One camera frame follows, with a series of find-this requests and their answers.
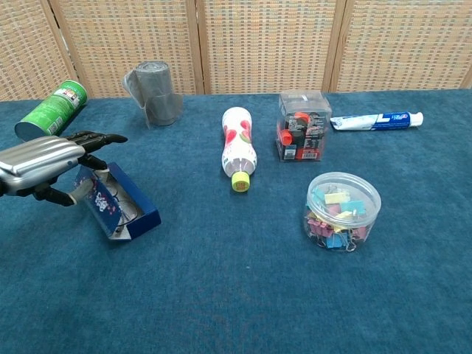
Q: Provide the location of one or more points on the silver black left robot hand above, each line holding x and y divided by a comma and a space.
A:
37, 158

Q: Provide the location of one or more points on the black-framed eyeglasses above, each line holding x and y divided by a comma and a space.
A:
127, 208

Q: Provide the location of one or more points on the blue glasses case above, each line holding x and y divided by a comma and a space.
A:
144, 218

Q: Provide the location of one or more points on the green chips can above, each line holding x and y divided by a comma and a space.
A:
51, 110

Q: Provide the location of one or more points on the grey garbage bag roll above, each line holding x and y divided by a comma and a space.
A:
155, 92

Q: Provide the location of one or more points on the white watermelon print bottle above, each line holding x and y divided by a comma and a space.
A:
237, 147

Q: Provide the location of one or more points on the blue velvet tablecloth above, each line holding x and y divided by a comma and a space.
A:
236, 295

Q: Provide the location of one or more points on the woven rattan folding screen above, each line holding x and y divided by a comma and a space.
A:
258, 44

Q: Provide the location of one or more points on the clear box with black items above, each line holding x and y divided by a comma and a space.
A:
302, 129

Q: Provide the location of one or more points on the clear jar of binder clips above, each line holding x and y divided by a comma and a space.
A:
343, 214

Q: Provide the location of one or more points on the white blue toothpaste tube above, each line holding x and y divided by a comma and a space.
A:
376, 121

